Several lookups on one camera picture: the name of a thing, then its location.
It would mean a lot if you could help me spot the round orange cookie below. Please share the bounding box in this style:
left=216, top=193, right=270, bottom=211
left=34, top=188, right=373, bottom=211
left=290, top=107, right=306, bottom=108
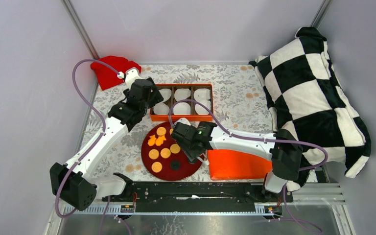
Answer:
left=148, top=149, right=160, bottom=160
left=169, top=143, right=181, bottom=154
left=160, top=148, right=171, bottom=159
left=151, top=162, right=163, bottom=173
left=156, top=127, right=167, bottom=136

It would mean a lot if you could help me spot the orange tin lid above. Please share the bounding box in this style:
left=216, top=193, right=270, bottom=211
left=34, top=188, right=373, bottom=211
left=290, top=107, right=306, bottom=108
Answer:
left=207, top=150, right=272, bottom=181

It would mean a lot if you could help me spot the black white checkered blanket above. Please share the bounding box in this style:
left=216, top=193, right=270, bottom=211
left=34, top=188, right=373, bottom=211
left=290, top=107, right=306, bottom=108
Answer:
left=250, top=27, right=371, bottom=191

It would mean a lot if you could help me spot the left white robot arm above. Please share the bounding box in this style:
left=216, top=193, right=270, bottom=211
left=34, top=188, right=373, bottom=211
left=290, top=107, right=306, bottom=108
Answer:
left=49, top=78, right=164, bottom=211

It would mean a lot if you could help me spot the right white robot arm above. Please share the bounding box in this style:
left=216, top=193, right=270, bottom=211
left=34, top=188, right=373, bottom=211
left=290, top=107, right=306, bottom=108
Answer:
left=171, top=121, right=303, bottom=202

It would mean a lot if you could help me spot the orange fish cookie right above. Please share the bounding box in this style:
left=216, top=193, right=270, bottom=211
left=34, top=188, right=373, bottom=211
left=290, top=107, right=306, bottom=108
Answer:
left=155, top=135, right=166, bottom=146

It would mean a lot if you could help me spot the red cloth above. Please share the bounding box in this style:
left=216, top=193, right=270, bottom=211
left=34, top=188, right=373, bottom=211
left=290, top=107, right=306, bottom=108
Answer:
left=90, top=55, right=141, bottom=91

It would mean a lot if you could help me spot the orange fish cookie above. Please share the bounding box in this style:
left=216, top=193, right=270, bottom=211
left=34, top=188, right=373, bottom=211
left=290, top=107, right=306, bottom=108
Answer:
left=155, top=135, right=166, bottom=146
left=147, top=135, right=157, bottom=146

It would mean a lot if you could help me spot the orange fish cookie left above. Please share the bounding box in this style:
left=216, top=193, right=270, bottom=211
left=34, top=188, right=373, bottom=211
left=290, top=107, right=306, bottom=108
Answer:
left=147, top=135, right=157, bottom=146

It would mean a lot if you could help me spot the round orange cookie bottom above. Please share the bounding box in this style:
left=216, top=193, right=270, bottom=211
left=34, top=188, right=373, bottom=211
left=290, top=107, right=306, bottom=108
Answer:
left=151, top=162, right=163, bottom=173

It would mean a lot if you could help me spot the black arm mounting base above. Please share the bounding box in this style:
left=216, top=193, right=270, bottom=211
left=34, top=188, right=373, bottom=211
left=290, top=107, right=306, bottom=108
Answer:
left=111, top=181, right=283, bottom=212

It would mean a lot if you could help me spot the white paper cup liner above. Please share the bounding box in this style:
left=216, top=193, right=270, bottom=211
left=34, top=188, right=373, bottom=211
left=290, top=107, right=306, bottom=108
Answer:
left=174, top=88, right=191, bottom=101
left=153, top=103, right=170, bottom=115
left=194, top=100, right=211, bottom=115
left=159, top=88, right=172, bottom=102
left=173, top=102, right=191, bottom=115
left=193, top=88, right=212, bottom=101

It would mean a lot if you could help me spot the dark red round plate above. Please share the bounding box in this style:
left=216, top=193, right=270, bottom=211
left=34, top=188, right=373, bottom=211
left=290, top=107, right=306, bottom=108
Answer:
left=141, top=122, right=202, bottom=181

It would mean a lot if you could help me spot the black round cookie bottom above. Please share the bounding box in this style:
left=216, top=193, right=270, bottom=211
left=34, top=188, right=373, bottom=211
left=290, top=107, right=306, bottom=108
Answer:
left=170, top=160, right=181, bottom=171

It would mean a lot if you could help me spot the floral table mat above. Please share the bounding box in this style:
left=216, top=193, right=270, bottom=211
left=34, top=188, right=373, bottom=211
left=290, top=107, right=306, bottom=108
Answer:
left=92, top=64, right=272, bottom=181

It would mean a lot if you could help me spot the orange compartment cookie tin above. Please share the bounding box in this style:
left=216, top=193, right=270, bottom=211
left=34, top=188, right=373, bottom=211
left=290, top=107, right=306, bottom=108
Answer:
left=149, top=84, right=213, bottom=121

